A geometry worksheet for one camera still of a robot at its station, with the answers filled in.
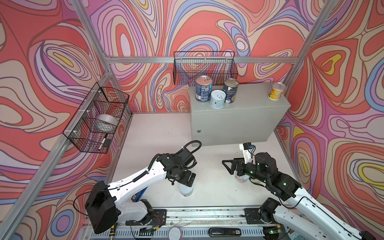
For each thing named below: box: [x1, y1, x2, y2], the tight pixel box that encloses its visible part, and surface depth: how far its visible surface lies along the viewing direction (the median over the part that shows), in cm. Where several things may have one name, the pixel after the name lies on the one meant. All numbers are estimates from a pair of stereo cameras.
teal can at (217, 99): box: [209, 89, 227, 109], surface depth 74 cm
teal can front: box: [179, 184, 194, 197], surface depth 79 cm
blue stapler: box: [131, 186, 148, 202], surface depth 79 cm
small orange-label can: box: [267, 82, 286, 101], surface depth 77 cm
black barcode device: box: [208, 228, 242, 238], surface depth 68 cm
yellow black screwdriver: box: [109, 225, 116, 240], surface depth 70 cm
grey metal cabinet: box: [189, 83, 291, 147], surface depth 82 cm
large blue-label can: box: [195, 75, 213, 103], surface depth 74 cm
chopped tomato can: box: [223, 78, 239, 104], surface depth 73 cm
